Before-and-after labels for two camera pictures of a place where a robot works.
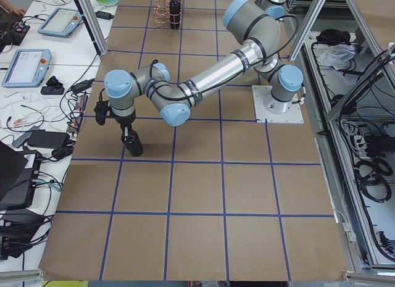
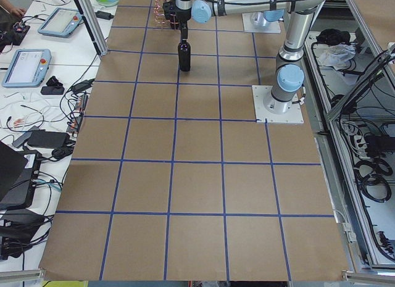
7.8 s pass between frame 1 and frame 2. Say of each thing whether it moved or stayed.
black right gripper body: moved
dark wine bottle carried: moved
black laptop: stayed
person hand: stayed
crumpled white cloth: stayed
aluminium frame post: stayed
